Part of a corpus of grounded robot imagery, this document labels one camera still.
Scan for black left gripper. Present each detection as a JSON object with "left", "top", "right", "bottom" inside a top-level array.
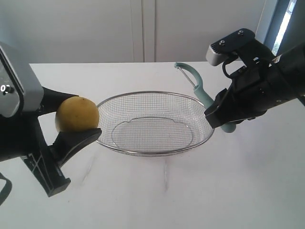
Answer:
[{"left": 0, "top": 87, "right": 102, "bottom": 197}]

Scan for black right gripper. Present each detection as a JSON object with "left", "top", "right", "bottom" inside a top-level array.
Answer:
[{"left": 204, "top": 40, "right": 274, "bottom": 129}]

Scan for yellow lemon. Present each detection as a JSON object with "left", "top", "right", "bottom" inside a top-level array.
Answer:
[{"left": 55, "top": 96, "right": 100, "bottom": 132}]

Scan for teal handled vegetable peeler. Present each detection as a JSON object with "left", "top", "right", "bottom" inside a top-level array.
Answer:
[{"left": 174, "top": 62, "right": 237, "bottom": 134}]

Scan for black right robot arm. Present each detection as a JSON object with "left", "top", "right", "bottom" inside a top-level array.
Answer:
[{"left": 204, "top": 43, "right": 305, "bottom": 128}]

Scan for white cabinet doors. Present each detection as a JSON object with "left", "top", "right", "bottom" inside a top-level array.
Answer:
[{"left": 0, "top": 0, "right": 266, "bottom": 63}]

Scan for black right camera cable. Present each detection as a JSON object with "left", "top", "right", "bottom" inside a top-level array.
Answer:
[{"left": 221, "top": 56, "right": 246, "bottom": 78}]

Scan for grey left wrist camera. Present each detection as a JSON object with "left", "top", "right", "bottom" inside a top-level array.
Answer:
[{"left": 0, "top": 42, "right": 44, "bottom": 118}]

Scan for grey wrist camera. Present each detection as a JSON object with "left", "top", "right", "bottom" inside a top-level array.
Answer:
[
  {"left": 206, "top": 28, "right": 255, "bottom": 66},
  {"left": 0, "top": 42, "right": 44, "bottom": 118}
]

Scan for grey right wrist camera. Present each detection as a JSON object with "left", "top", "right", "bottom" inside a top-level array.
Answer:
[{"left": 206, "top": 28, "right": 255, "bottom": 66}]

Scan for oval wire mesh basket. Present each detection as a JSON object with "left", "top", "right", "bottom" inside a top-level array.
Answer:
[{"left": 96, "top": 91, "right": 214, "bottom": 157}]

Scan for dark left arm cable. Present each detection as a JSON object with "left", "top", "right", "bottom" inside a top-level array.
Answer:
[{"left": 0, "top": 171, "right": 12, "bottom": 206}]

